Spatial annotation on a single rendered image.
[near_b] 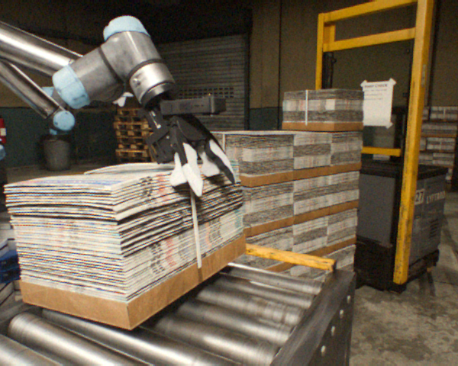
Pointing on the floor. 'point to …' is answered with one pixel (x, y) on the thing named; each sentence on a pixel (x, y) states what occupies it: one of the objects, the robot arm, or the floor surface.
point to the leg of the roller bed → (345, 351)
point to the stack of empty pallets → (131, 138)
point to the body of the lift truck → (433, 229)
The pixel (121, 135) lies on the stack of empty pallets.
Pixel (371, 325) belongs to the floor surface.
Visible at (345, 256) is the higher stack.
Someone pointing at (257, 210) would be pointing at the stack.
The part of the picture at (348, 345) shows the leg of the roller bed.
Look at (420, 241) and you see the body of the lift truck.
